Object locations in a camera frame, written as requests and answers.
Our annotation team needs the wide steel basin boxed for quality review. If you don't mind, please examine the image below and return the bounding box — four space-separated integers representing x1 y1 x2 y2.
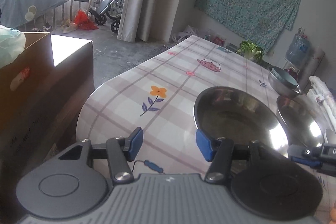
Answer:
276 96 325 147
194 86 289 157

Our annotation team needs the deep steel bowl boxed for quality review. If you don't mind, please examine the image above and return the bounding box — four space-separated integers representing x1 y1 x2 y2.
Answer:
268 68 303 98

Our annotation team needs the teal ceramic bowl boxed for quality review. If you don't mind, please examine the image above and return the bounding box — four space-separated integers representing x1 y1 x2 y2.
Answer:
270 67 298 89

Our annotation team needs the rolled white quilted bedding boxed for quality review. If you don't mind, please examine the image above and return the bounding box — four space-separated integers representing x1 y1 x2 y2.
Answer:
309 76 335 131

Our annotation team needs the plaid patterned tablecloth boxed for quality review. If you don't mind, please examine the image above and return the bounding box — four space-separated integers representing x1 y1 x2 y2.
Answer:
76 36 278 184

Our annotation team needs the purple red cabbage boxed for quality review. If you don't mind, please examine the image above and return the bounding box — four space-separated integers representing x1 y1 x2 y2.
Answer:
286 67 298 81

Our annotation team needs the brown cardboard box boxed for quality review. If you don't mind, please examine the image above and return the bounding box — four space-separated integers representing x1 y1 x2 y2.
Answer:
1 32 95 223

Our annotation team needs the rolled patterned mat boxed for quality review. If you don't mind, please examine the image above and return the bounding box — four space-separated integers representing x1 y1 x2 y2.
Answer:
298 46 325 91

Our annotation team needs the green leafy cabbage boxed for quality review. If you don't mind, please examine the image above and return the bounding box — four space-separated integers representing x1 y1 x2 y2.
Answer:
236 40 264 64

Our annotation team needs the blue water jug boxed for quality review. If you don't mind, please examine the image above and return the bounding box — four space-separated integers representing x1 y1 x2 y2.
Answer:
285 34 311 69

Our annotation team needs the white plastic bag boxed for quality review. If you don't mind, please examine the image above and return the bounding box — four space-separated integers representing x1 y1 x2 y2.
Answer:
171 26 199 43

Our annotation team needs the wheelchair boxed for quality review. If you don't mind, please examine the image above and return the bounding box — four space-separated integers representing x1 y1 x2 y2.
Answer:
75 0 125 34

